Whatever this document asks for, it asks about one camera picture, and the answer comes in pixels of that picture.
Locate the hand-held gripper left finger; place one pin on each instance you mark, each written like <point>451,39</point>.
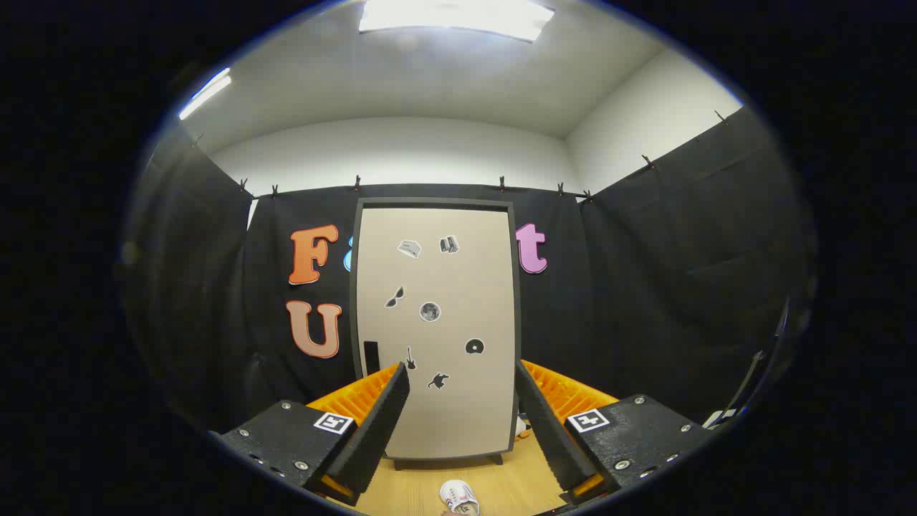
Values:
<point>380,430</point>

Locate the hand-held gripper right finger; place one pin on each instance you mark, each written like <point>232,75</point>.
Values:
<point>548,430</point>

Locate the white canvas shoe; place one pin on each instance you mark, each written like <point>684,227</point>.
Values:
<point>458,496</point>

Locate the dark grey shoe cabinet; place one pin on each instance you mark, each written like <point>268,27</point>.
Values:
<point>430,203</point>

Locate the plush toy with orange feet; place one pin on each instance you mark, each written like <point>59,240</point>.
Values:
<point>521,427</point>

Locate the black backdrop cloth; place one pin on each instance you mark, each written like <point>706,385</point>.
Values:
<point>645,287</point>

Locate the ceiling strip light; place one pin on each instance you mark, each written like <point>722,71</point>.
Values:
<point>205,93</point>

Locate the ceiling light panel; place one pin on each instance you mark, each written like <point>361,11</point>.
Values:
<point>458,16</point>

